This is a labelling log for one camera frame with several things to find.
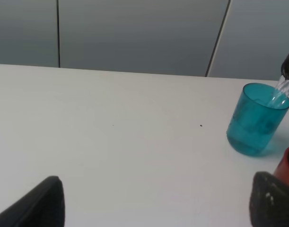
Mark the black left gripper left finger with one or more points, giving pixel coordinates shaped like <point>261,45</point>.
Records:
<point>43,206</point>

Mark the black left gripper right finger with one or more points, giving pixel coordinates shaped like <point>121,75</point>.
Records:
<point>269,201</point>

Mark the teal translucent plastic cup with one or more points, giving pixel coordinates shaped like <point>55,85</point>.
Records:
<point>257,115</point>

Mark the red plastic cup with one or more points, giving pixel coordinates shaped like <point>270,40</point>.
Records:
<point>282,170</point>

